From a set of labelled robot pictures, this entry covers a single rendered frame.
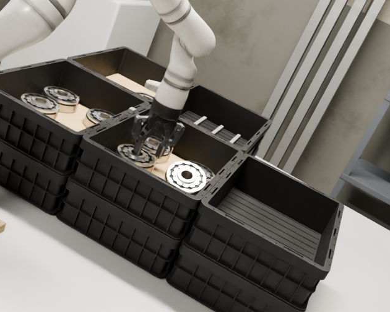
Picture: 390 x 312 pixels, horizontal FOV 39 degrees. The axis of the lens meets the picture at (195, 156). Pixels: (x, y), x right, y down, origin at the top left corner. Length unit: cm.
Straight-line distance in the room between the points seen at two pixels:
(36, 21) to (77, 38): 211
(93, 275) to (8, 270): 18
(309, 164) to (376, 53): 76
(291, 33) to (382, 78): 59
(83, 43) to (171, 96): 187
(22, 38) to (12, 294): 48
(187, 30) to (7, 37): 39
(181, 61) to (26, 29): 40
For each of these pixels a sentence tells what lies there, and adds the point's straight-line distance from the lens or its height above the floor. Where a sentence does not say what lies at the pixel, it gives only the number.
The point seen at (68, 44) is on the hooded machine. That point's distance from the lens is 320.
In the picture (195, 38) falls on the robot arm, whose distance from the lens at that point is 125.
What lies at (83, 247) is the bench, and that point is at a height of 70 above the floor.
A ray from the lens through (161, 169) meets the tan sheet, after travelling 145.
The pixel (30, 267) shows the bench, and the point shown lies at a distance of 119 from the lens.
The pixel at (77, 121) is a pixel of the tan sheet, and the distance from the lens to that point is 154.
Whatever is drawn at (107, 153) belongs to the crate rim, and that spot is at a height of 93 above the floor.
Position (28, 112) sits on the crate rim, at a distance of 128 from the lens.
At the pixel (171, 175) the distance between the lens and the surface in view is 135.
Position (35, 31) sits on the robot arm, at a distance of 107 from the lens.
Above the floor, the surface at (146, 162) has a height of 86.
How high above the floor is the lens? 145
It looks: 23 degrees down
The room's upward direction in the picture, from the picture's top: 24 degrees clockwise
